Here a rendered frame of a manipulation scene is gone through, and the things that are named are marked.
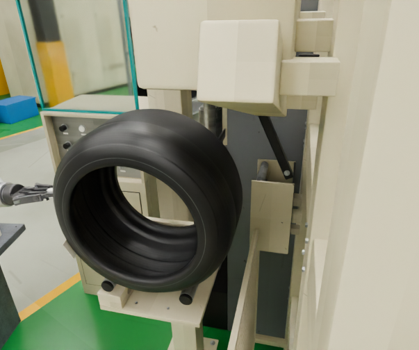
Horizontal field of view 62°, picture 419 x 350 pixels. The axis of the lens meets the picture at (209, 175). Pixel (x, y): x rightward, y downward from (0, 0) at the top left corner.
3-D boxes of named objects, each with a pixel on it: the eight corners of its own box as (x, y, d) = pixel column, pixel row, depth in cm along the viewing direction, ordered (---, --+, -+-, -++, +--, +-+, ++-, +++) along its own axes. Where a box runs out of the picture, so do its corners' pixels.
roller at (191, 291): (206, 242, 145) (203, 232, 143) (217, 241, 144) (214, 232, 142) (181, 305, 115) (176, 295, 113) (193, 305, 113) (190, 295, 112)
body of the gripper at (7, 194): (-4, 190, 120) (18, 189, 117) (14, 179, 127) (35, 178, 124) (5, 209, 123) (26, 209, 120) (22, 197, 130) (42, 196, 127)
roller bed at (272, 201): (255, 221, 153) (258, 158, 140) (290, 225, 149) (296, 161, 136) (249, 249, 136) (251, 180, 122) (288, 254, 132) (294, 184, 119)
